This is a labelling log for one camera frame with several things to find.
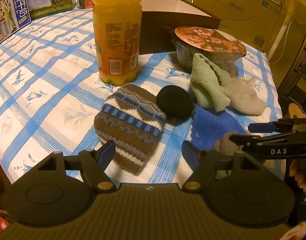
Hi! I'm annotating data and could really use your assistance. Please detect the blue milk carton box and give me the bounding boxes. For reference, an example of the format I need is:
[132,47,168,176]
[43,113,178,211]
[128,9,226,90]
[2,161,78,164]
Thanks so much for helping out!
[0,0,32,43]

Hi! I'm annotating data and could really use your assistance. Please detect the instant noodle bowl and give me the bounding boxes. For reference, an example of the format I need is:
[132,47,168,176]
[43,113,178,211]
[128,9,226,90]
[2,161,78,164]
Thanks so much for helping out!
[172,26,247,72]

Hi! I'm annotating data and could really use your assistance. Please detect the blue fluffy cloth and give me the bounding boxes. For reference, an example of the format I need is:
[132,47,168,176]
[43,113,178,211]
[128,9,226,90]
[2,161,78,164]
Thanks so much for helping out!
[190,106,246,150]

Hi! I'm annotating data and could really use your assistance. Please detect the light grey fluffy cloth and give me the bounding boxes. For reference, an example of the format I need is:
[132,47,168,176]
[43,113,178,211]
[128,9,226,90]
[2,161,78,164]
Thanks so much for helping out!
[223,77,267,116]

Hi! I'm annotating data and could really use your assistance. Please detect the large cardboard box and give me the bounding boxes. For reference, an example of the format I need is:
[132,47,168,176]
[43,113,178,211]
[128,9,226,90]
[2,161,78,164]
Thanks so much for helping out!
[194,0,286,51]

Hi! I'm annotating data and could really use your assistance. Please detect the dark grey cloth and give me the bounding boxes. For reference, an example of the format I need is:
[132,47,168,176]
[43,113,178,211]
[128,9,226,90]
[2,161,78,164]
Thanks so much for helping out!
[213,131,242,180]

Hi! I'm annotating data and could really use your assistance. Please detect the green fluffy cloth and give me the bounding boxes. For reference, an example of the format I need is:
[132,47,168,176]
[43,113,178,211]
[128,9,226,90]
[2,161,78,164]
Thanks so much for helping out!
[190,53,231,112]

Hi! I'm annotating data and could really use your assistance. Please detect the orange juice bottle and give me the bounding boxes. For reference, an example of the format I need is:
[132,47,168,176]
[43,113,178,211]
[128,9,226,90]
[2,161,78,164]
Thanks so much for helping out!
[92,0,142,86]

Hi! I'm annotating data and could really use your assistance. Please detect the striped knitted beanie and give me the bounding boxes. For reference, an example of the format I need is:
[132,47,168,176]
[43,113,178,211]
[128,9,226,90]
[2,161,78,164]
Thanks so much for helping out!
[94,84,167,174]

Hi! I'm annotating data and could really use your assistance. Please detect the black round pad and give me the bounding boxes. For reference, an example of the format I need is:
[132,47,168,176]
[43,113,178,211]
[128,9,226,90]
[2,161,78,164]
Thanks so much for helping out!
[156,85,194,119]

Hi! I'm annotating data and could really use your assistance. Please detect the dark brown open box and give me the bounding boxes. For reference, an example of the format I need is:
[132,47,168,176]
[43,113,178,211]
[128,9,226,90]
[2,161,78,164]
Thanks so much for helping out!
[139,0,221,55]

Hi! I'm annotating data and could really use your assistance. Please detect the white pole stand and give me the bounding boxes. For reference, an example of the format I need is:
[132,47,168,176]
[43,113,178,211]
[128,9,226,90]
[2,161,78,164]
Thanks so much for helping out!
[266,17,297,55]

